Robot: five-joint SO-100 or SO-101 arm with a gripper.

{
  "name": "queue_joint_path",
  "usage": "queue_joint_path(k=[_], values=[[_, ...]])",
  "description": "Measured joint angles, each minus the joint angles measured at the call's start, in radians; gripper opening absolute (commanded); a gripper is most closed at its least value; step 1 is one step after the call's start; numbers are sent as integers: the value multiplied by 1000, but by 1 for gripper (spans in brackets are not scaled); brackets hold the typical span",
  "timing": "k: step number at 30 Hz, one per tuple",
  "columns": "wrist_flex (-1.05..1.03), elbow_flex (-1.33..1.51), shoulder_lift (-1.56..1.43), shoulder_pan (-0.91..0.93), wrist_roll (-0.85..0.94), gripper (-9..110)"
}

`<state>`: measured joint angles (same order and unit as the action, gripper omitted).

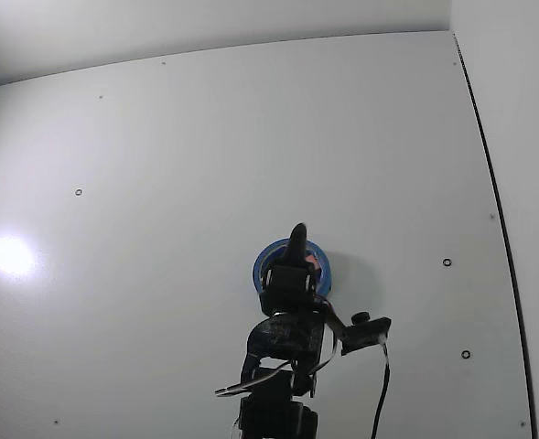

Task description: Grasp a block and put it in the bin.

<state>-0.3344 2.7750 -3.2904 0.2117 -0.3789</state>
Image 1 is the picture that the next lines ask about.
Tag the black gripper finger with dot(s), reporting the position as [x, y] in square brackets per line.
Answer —
[298, 244]

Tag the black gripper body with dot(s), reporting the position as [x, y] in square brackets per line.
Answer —
[287, 280]

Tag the blue tape roll bin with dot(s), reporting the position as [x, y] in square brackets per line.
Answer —
[256, 270]

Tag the orange foam block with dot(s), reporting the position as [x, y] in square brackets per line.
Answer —
[314, 263]

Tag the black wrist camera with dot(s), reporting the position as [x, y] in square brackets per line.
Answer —
[365, 334]

